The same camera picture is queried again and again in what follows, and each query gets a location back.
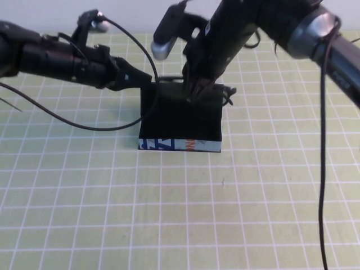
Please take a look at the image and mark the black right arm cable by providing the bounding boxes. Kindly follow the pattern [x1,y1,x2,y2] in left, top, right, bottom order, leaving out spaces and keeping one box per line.
[317,13,343,270]

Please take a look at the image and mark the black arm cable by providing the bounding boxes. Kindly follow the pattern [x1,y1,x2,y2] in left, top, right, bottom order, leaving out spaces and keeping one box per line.
[317,13,343,270]
[0,12,161,132]

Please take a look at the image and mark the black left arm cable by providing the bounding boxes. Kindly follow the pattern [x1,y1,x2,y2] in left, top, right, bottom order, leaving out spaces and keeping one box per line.
[0,12,161,132]

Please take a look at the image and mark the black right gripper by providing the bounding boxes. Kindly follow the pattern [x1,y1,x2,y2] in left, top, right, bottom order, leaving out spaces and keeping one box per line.
[182,18,255,104]

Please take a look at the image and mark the black framed glasses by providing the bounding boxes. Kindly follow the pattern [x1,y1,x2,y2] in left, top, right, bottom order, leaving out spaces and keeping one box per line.
[160,75,237,107]

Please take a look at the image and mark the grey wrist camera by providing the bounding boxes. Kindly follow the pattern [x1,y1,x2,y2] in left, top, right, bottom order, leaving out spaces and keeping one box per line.
[71,9,111,51]
[151,1,209,61]

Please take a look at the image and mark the green white-grid tablecloth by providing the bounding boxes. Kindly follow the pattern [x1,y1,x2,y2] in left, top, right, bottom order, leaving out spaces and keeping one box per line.
[0,29,360,270]

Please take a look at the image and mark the black printed glasses case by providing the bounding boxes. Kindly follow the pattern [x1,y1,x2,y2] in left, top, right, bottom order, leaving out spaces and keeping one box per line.
[137,80,226,154]

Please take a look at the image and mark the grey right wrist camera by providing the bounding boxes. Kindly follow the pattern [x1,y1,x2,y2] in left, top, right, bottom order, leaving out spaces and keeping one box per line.
[151,1,209,61]

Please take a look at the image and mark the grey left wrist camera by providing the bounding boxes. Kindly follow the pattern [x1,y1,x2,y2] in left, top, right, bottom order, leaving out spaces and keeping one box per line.
[71,9,111,51]

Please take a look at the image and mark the thin black wire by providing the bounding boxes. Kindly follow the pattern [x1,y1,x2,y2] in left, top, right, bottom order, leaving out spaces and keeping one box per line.
[0,96,24,113]

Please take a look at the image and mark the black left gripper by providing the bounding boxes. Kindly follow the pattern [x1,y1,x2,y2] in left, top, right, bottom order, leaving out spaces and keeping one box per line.
[70,44,153,92]

